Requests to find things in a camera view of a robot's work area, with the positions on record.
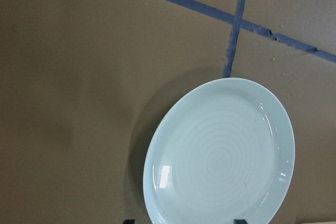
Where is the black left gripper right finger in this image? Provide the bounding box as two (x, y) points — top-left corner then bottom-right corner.
(234, 219), (248, 224)

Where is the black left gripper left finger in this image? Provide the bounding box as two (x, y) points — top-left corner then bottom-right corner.
(123, 219), (136, 224)

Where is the light blue plate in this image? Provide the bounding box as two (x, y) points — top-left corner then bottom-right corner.
(143, 78), (295, 223)

